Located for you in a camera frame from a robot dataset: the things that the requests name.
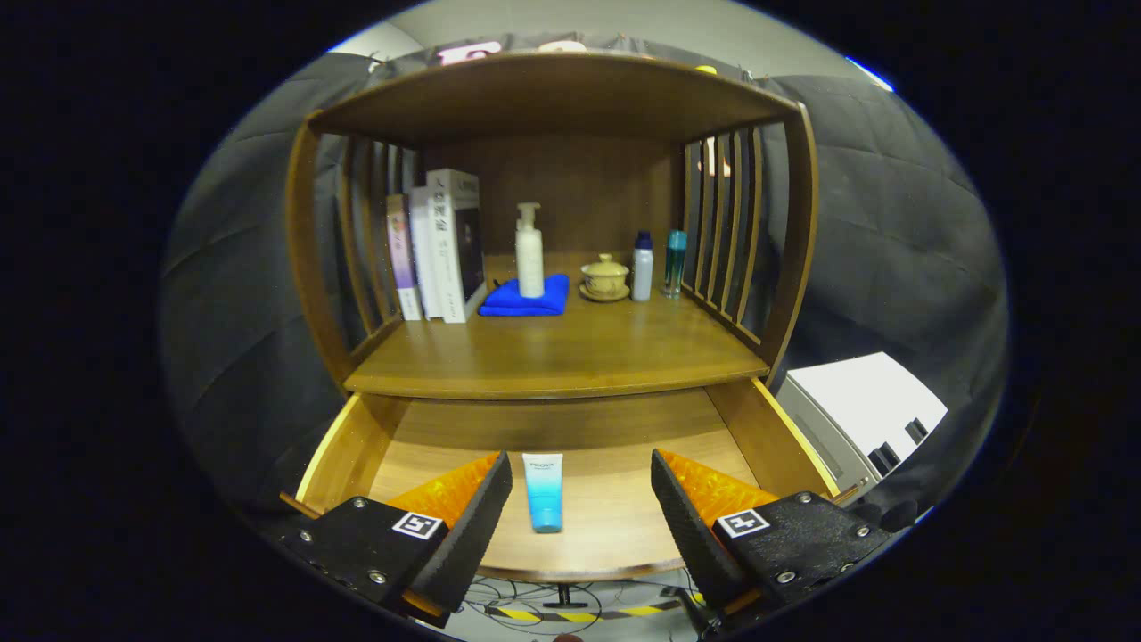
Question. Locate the thick white and black book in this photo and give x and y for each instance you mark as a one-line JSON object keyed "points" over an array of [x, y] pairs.
{"points": [[450, 250]]}

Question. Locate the thin purple book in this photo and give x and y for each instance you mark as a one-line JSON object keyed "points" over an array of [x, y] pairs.
{"points": [[401, 259]]}

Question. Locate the blue cosmetic tube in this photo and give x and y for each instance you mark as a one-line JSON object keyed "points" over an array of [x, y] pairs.
{"points": [[543, 499]]}

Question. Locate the blue folded cloth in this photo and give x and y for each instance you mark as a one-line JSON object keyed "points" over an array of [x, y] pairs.
{"points": [[504, 303]]}

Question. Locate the wooden drawer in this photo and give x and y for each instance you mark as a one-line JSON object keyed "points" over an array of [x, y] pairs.
{"points": [[606, 428]]}

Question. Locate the brown wooden cabinet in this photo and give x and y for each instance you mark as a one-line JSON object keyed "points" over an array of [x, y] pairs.
{"points": [[579, 187]]}

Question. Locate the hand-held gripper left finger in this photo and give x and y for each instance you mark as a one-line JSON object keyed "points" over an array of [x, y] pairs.
{"points": [[472, 535]]}

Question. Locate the translucent blue bottle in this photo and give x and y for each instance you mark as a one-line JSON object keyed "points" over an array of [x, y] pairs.
{"points": [[675, 263]]}

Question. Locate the white pump bottle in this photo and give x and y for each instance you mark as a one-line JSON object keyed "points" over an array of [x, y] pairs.
{"points": [[529, 263]]}

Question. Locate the yellow and black floor tape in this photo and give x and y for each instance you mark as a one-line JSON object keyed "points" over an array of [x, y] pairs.
{"points": [[579, 616]]}

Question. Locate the white box unit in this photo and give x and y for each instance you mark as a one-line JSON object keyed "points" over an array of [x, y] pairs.
{"points": [[856, 401]]}

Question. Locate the wooden countertop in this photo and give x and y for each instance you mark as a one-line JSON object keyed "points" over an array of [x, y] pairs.
{"points": [[553, 348]]}

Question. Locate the yellow ceramic lidded cup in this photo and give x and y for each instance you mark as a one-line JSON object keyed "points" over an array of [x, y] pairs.
{"points": [[605, 278]]}

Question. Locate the white bottle with blue cap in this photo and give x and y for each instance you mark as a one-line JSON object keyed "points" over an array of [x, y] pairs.
{"points": [[642, 272]]}

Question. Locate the thin white book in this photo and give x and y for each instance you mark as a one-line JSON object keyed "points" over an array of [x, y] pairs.
{"points": [[423, 259]]}

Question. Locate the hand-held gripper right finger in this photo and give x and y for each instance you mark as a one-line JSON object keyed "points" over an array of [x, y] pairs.
{"points": [[691, 535]]}

